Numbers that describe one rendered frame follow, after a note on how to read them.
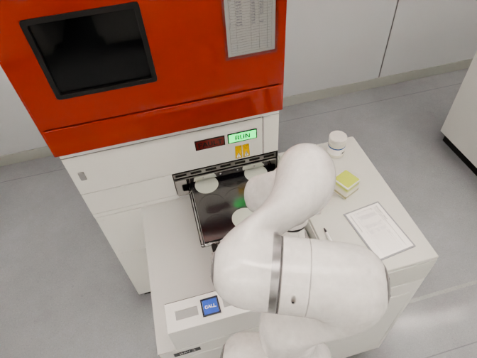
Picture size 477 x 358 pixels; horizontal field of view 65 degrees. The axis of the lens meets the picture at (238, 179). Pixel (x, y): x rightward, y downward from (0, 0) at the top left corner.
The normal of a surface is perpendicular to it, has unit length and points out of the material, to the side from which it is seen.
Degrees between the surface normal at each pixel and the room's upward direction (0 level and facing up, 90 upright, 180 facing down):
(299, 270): 19
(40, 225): 0
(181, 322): 0
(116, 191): 90
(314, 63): 90
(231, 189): 0
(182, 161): 90
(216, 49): 90
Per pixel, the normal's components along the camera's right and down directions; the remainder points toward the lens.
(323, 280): -0.06, -0.22
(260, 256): -0.01, -0.54
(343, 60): 0.26, 0.71
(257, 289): -0.12, 0.15
